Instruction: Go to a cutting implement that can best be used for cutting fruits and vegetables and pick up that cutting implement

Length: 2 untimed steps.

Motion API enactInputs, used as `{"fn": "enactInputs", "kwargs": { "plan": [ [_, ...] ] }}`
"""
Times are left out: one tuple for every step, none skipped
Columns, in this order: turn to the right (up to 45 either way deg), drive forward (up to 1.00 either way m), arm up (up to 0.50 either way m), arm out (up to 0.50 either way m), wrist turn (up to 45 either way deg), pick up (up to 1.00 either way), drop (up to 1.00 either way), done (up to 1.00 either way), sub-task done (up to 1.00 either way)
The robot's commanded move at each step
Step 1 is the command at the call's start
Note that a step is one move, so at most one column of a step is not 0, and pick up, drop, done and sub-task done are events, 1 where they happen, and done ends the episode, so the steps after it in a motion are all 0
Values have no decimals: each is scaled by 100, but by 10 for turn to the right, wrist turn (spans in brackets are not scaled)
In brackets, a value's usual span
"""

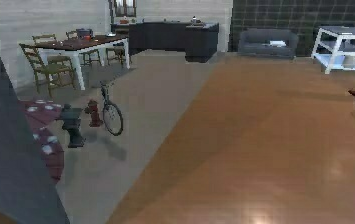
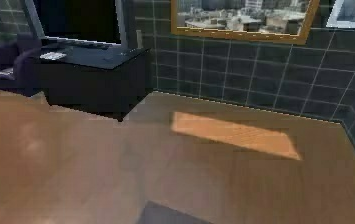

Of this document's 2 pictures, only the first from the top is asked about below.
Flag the black bicycle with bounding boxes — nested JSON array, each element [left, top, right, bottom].
[[99, 78, 125, 137]]

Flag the dark kitchen counter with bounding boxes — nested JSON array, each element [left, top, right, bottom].
[[110, 21, 220, 64]]

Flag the red fire hydrant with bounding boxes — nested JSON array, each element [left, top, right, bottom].
[[84, 99, 105, 128]]

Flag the olive wooden chair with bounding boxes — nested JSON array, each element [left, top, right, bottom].
[[105, 26, 133, 67], [18, 43, 76, 99], [31, 33, 73, 67], [65, 29, 103, 67]]

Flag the dark grey anvil stand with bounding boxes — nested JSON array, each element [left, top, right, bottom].
[[58, 103, 86, 149]]

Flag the grey sofa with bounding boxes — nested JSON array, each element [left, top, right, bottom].
[[237, 28, 300, 60]]

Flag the brown top white leg table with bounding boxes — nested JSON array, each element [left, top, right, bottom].
[[34, 33, 132, 92]]

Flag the dark pot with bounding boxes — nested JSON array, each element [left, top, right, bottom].
[[75, 28, 95, 40]]

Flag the maroon patterned rug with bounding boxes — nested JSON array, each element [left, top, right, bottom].
[[18, 98, 66, 185]]

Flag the dark grey slanted panel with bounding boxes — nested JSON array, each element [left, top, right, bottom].
[[0, 21, 71, 224]]

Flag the white shelf table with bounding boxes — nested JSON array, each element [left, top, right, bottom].
[[310, 25, 355, 78]]

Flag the window with dark frame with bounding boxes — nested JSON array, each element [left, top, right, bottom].
[[112, 0, 138, 18]]

